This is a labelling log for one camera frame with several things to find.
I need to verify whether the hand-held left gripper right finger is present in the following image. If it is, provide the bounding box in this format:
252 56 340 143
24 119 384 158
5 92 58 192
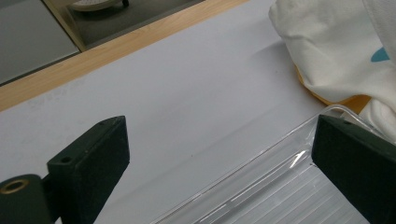
311 114 396 224

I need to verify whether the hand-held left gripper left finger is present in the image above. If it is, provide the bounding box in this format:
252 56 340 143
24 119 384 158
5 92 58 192
47 115 131 224

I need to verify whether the clear plastic container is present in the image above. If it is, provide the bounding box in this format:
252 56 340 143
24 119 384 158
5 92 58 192
148 104 396 224

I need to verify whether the white tote bag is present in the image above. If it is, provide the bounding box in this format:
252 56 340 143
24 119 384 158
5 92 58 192
268 0 396 141

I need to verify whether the white table mat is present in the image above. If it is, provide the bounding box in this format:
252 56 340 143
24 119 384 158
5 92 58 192
0 0 396 224

